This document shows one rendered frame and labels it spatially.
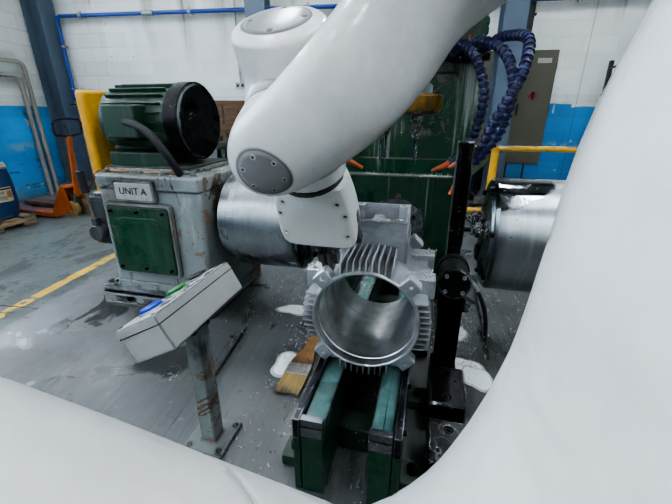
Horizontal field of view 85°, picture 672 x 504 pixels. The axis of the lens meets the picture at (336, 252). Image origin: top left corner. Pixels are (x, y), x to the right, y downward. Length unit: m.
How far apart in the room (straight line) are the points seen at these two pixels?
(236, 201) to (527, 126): 5.62
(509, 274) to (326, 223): 0.48
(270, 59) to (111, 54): 7.13
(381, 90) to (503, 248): 0.57
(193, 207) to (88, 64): 6.84
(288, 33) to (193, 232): 0.68
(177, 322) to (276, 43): 0.34
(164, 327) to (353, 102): 0.34
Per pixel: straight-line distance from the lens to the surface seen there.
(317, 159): 0.28
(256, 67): 0.34
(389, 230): 0.57
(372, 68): 0.27
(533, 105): 6.25
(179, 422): 0.75
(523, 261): 0.82
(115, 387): 0.88
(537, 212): 0.82
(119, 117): 1.03
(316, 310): 0.57
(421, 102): 0.83
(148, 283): 1.09
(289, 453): 0.64
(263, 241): 0.87
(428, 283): 0.55
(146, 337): 0.51
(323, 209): 0.44
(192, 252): 0.97
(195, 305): 0.53
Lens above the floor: 1.30
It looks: 21 degrees down
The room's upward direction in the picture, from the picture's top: straight up
